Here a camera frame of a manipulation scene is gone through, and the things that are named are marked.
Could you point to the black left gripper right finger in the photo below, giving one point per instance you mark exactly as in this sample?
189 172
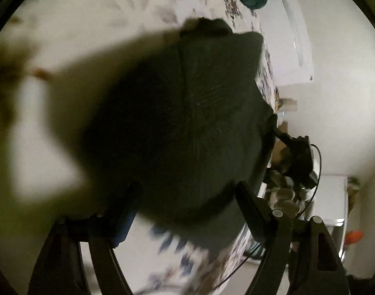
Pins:
317 269

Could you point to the black striped small garment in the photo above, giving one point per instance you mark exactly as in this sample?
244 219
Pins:
165 126

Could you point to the cluttered bedside items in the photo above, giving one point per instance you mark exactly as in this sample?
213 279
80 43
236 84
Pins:
282 190

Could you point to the white headboard panel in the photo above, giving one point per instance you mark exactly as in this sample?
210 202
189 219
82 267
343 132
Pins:
285 32

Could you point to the floral fleece bed blanket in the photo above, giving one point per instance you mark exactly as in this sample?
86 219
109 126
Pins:
39 177

